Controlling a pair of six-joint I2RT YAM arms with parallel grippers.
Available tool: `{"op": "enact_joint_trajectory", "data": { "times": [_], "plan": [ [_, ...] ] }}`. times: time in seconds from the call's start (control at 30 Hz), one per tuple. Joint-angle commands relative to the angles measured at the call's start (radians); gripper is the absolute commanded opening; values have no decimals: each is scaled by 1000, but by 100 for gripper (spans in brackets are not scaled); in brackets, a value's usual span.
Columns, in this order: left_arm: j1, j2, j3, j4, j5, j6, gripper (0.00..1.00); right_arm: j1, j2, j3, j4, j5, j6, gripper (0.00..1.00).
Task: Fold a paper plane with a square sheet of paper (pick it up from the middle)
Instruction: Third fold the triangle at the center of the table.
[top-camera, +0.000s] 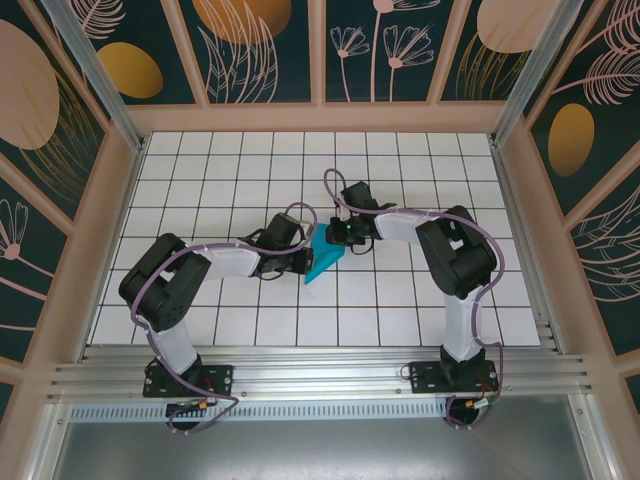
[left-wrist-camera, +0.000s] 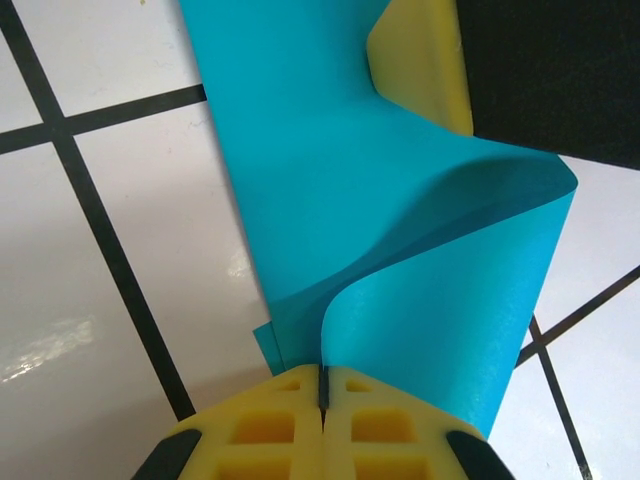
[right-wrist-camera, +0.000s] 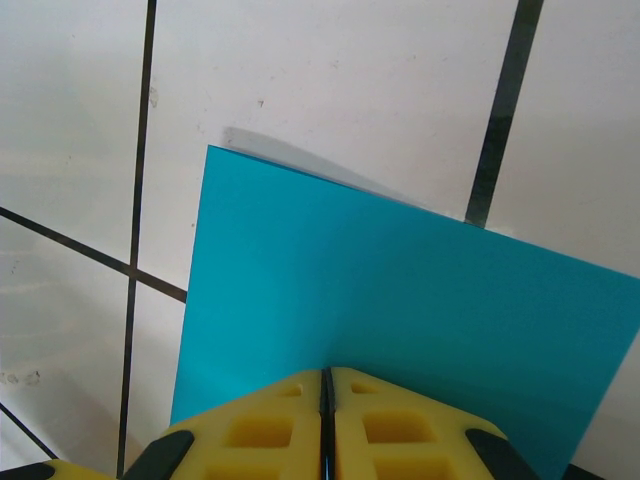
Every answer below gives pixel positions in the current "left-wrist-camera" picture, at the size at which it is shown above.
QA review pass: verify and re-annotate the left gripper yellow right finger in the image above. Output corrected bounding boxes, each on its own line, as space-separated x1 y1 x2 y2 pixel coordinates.
322 364 517 480

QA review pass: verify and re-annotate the blue paper sheet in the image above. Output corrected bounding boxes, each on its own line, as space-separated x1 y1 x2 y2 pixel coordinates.
177 0 580 444

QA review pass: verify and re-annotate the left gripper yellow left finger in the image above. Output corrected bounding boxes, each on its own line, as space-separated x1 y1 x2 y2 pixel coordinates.
133 363 326 480

